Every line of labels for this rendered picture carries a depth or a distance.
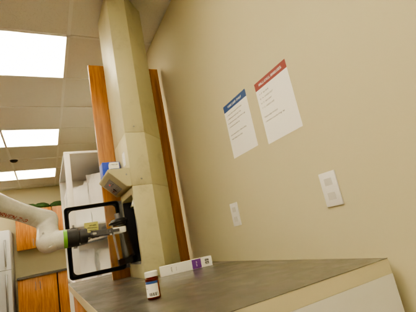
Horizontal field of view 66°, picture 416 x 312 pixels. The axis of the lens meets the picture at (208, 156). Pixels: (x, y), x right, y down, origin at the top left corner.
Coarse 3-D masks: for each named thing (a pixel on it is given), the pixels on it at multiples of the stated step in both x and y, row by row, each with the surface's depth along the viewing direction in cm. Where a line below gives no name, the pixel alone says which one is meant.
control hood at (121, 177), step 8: (120, 168) 169; (128, 168) 170; (104, 176) 176; (112, 176) 168; (120, 176) 167; (128, 176) 169; (104, 184) 187; (120, 184) 171; (128, 184) 168; (120, 192) 182
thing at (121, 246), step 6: (120, 222) 170; (126, 222) 174; (126, 228) 172; (114, 234) 170; (120, 234) 169; (126, 234) 171; (114, 240) 171; (120, 240) 169; (126, 240) 170; (120, 246) 168; (126, 246) 169; (132, 246) 172; (120, 252) 168; (126, 252) 168; (132, 252) 170; (120, 258) 168
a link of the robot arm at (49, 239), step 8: (48, 224) 159; (40, 232) 156; (48, 232) 156; (56, 232) 158; (64, 232) 159; (40, 240) 153; (48, 240) 153; (56, 240) 155; (64, 240) 157; (40, 248) 153; (48, 248) 153; (56, 248) 156; (64, 248) 160
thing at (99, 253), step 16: (96, 208) 188; (112, 208) 191; (80, 224) 183; (96, 224) 186; (96, 240) 183; (112, 240) 186; (80, 256) 178; (96, 256) 181; (112, 256) 184; (80, 272) 176
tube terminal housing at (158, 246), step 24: (120, 144) 186; (144, 144) 178; (144, 168) 174; (144, 192) 170; (168, 192) 190; (144, 216) 166; (168, 216) 182; (144, 240) 163; (168, 240) 174; (144, 264) 159; (168, 264) 167
